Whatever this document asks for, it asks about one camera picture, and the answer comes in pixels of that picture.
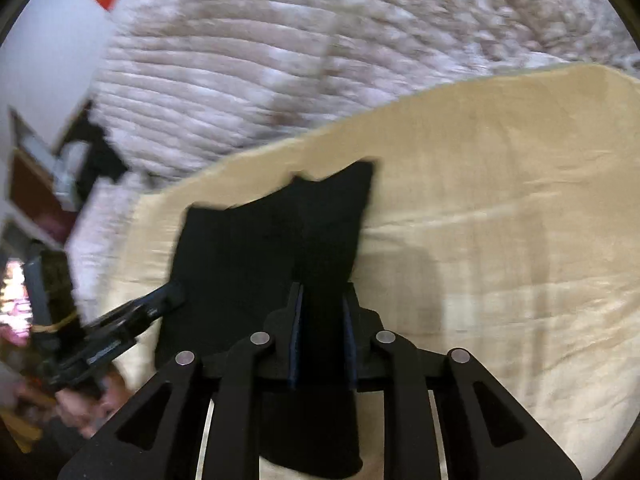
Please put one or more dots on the person's left hand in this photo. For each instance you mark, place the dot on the person's left hand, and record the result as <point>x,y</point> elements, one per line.
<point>85,407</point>

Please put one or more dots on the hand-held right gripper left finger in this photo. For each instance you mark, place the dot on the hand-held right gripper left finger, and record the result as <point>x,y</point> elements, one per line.
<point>296,340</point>

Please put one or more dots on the brown wooden cabinet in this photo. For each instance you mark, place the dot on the brown wooden cabinet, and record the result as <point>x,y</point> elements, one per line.
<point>35,195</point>

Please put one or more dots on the black pants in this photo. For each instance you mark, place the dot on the black pants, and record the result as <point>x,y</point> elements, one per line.
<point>260,260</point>

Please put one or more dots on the beige fleece blanket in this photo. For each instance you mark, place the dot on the beige fleece blanket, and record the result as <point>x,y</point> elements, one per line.
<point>500,210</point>

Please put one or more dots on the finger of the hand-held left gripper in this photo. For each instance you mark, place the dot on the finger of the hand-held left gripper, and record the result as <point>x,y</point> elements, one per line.
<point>150,302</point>

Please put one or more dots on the dark cloth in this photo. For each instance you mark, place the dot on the dark cloth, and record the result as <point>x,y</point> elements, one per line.
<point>102,155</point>

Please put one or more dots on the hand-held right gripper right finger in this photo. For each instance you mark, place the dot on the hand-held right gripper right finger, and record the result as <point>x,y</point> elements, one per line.
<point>349,345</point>

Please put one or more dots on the white quilted comforter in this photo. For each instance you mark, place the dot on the white quilted comforter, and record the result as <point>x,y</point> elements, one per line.
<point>300,50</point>

